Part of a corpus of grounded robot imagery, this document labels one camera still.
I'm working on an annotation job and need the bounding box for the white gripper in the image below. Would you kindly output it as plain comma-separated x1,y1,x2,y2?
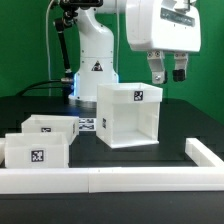
125,0,201,84

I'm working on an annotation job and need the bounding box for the white drawer cabinet box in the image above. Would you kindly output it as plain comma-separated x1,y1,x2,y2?
96,83,163,148

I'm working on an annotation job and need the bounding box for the white drawer tray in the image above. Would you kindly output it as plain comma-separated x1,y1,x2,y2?
21,115,79,144
5,132,69,169

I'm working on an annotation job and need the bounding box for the white front drawer tray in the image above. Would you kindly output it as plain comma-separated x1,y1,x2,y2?
5,132,69,169

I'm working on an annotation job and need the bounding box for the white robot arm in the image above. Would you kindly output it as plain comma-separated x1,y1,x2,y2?
59,0,201,102

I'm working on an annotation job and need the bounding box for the fiducial marker sheet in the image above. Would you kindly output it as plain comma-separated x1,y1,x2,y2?
79,118,96,131

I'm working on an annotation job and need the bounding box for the white fence right rail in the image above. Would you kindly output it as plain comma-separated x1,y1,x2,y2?
185,138,224,168

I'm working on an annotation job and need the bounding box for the white fence rail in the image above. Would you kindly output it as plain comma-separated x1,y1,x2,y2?
185,138,224,168
0,167,224,194
0,138,5,165

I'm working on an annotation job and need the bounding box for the white hanging cable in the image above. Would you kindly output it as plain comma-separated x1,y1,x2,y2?
45,0,56,97

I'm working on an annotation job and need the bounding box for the white fence front rail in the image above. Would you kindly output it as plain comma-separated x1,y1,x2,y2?
0,167,224,194

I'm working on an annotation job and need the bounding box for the black cable on table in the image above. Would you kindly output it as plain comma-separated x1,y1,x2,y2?
14,79,74,98

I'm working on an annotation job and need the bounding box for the white fence left rail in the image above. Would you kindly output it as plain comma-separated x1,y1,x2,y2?
0,138,5,165

